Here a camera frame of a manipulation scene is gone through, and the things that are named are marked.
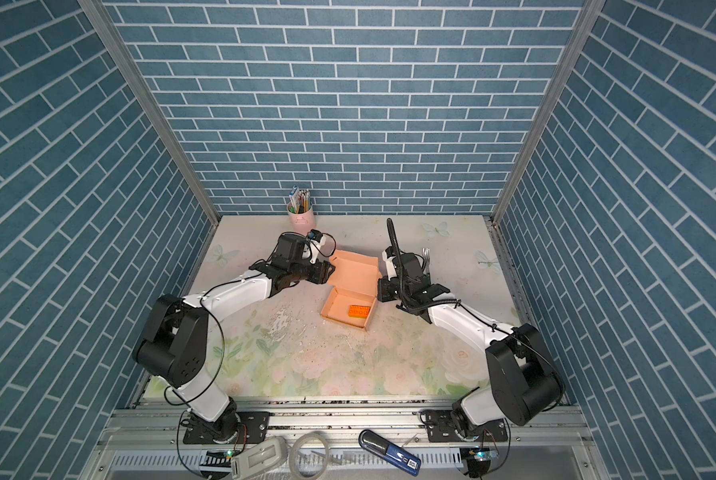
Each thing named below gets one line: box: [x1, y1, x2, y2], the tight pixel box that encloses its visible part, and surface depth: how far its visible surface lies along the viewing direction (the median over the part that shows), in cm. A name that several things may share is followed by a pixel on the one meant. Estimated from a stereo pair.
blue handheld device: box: [358, 429, 422, 477], surface depth 69 cm
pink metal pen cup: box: [286, 203, 316, 234], surface depth 111 cm
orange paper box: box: [320, 250, 383, 332], surface depth 93 cm
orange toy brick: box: [348, 304, 371, 319], surface depth 93 cm
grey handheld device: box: [231, 436, 288, 480], surface depth 68 cm
